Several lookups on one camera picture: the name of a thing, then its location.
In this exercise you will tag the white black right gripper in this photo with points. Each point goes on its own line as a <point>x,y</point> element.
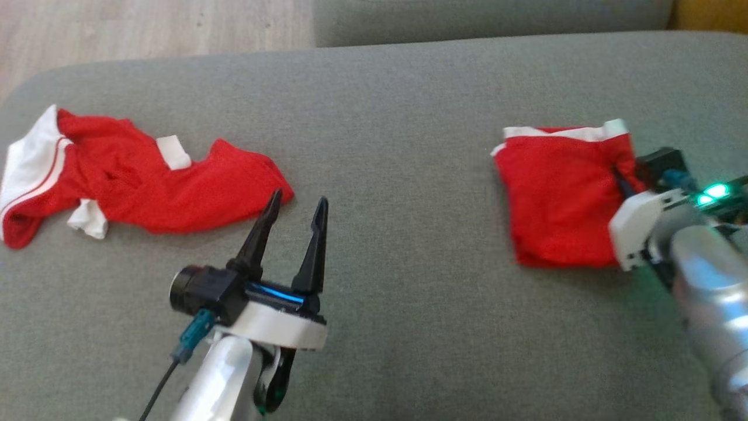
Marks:
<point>634,228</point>

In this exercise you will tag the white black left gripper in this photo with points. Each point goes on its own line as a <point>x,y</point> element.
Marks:
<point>280,324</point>

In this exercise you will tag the red white-trimmed shorts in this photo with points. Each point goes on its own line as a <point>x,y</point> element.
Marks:
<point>561,204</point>

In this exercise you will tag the red white basketball jersey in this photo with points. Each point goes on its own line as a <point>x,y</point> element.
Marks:
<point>146,187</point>

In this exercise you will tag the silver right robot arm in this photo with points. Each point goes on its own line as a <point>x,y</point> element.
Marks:
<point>713,292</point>

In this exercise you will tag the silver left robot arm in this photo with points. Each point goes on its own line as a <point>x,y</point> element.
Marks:
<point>225,380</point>

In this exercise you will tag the grey sofa seat cushion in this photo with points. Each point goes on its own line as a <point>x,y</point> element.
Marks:
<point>409,292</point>

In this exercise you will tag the mustard yellow panel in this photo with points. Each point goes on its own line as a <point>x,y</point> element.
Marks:
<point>710,14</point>

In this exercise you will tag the grey sofa back cushion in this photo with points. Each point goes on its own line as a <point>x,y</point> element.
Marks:
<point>497,20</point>

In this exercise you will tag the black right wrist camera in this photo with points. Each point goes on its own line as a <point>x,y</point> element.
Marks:
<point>660,164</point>

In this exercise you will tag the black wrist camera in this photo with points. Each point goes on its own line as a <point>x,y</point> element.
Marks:
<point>660,164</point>
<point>204,289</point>

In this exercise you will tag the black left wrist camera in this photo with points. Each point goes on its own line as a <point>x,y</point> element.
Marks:
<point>204,289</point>

